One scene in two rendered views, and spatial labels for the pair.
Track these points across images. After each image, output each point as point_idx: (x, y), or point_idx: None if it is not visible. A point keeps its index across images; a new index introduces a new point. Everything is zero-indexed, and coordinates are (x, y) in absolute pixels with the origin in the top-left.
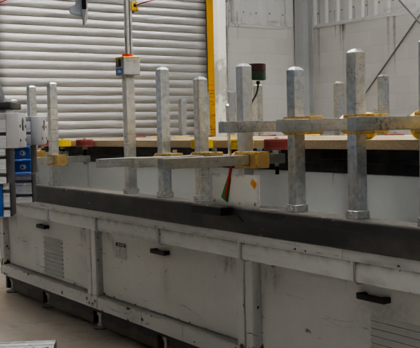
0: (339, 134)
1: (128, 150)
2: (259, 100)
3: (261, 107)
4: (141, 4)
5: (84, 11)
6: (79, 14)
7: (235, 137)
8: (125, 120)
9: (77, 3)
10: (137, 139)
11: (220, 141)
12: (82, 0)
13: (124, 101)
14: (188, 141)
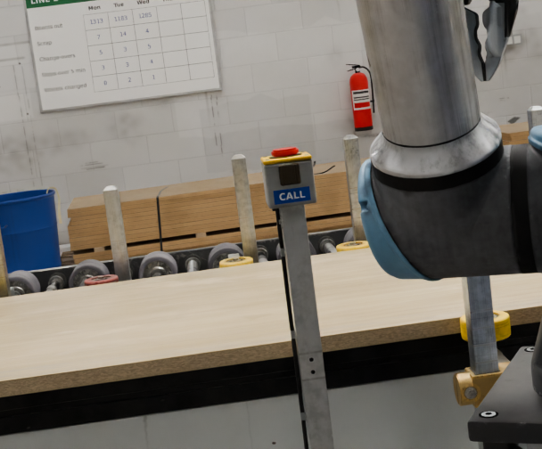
0: (257, 249)
1: (326, 389)
2: None
3: None
4: None
5: (506, 43)
6: (496, 53)
7: (206, 298)
8: (307, 318)
9: (494, 21)
10: (37, 360)
11: (514, 311)
12: (510, 12)
13: (300, 270)
14: (384, 330)
